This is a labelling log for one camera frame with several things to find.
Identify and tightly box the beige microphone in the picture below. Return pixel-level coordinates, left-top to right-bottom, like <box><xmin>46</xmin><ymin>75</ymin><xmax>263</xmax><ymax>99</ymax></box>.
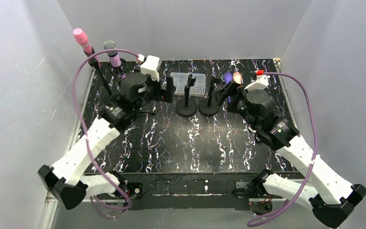
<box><xmin>233</xmin><ymin>72</ymin><xmax>243</xmax><ymax>84</ymax></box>

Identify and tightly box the purple microphone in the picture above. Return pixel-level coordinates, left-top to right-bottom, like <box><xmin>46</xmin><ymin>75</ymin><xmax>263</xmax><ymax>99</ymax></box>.
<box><xmin>223</xmin><ymin>72</ymin><xmax>233</xmax><ymax>87</ymax></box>

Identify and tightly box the black round-base stand for beige microphone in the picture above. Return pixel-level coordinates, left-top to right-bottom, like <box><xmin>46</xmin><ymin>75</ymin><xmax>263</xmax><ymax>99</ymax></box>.
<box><xmin>176</xmin><ymin>74</ymin><xmax>197</xmax><ymax>117</ymax></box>

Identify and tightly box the black stand for purple microphone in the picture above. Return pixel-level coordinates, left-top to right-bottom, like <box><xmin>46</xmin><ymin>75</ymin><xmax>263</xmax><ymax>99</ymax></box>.
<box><xmin>198</xmin><ymin>78</ymin><xmax>222</xmax><ymax>117</ymax></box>

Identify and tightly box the grey-headed glitter microphone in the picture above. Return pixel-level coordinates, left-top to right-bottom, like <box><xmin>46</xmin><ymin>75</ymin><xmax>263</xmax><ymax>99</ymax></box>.
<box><xmin>103</xmin><ymin>40</ymin><xmax>126</xmax><ymax>80</ymax></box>

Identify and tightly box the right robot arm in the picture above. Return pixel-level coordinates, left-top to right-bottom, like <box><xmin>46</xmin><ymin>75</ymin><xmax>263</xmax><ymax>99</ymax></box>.
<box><xmin>213</xmin><ymin>82</ymin><xmax>366</xmax><ymax>229</ymax></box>

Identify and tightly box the black round-base stand for pink microphone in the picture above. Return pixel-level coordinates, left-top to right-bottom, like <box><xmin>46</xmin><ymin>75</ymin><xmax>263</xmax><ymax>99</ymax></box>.
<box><xmin>84</xmin><ymin>45</ymin><xmax>112</xmax><ymax>96</ymax></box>

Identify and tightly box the pink microphone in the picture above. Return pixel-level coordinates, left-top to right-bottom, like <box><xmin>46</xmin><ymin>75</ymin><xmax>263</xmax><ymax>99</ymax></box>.
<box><xmin>72</xmin><ymin>28</ymin><xmax>101</xmax><ymax>69</ymax></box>

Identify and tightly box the clear plastic screw box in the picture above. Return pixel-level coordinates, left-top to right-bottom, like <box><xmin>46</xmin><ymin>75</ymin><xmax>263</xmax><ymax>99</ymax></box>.
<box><xmin>170</xmin><ymin>72</ymin><xmax>206</xmax><ymax>97</ymax></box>

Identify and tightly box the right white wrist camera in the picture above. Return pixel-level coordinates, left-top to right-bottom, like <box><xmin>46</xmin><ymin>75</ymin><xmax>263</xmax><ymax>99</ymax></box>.
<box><xmin>245</xmin><ymin>70</ymin><xmax>269</xmax><ymax>91</ymax></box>

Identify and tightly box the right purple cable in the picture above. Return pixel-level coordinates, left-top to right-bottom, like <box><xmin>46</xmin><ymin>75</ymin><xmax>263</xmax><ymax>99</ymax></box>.
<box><xmin>246</xmin><ymin>72</ymin><xmax>318</xmax><ymax>228</ymax></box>

